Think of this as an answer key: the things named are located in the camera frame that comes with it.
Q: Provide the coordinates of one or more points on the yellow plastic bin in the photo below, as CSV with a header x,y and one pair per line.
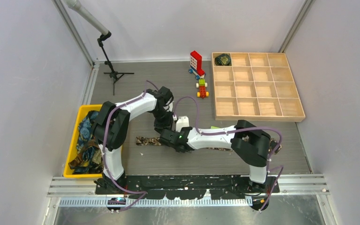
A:
x,y
82,112

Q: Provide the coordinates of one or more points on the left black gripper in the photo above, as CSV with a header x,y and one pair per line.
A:
x,y
167,124

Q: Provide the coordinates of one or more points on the aluminium frame rail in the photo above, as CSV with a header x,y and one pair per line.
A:
x,y
289,184

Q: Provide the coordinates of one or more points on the wooden compartment tray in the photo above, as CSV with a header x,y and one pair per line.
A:
x,y
258,86

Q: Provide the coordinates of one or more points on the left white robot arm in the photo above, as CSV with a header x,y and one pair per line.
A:
x,y
110,128

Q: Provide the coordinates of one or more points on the pile of ties in bin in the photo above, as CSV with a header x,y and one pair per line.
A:
x,y
88,159

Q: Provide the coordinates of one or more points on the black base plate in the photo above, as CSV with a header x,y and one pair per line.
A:
x,y
185,187

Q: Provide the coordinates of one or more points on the red white toy block tower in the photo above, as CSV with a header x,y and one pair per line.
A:
x,y
196,65

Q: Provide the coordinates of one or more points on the red yellow toy block car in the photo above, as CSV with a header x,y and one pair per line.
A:
x,y
201,85

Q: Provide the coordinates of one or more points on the rolled dark green tie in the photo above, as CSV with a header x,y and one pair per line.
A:
x,y
223,60

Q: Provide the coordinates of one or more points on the brown floral tie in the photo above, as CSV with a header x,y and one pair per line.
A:
x,y
154,141

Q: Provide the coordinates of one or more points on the black microphone stand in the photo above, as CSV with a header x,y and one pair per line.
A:
x,y
115,75

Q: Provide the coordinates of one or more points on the grey microphone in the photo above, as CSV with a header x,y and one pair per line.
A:
x,y
76,6

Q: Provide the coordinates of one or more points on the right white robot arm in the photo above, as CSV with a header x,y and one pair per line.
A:
x,y
249,142

